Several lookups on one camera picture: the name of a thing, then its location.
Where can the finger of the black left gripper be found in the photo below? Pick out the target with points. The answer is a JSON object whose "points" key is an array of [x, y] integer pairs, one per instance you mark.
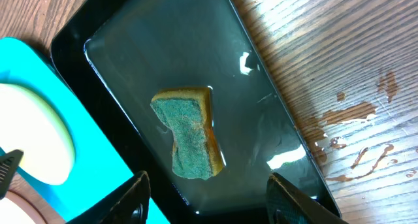
{"points": [[9, 165]]}

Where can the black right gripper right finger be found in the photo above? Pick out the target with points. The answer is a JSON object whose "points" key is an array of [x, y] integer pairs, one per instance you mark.
{"points": [[285, 203]]}

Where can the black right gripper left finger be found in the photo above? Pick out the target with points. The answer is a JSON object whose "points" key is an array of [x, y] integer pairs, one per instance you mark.
{"points": [[128, 204]]}

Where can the light green plate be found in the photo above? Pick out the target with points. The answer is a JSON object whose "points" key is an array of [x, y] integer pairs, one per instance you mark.
{"points": [[30, 124]]}

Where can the yellow green sponge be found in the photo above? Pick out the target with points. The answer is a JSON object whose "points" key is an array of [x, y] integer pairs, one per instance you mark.
{"points": [[187, 112]]}

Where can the white plate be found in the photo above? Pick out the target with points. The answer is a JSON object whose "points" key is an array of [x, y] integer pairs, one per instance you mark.
{"points": [[16, 210]]}

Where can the blue plastic tray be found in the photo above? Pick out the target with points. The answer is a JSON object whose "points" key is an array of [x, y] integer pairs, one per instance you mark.
{"points": [[98, 168]]}

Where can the black water tray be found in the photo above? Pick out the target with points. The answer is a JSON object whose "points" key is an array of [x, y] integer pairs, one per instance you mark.
{"points": [[115, 55]]}

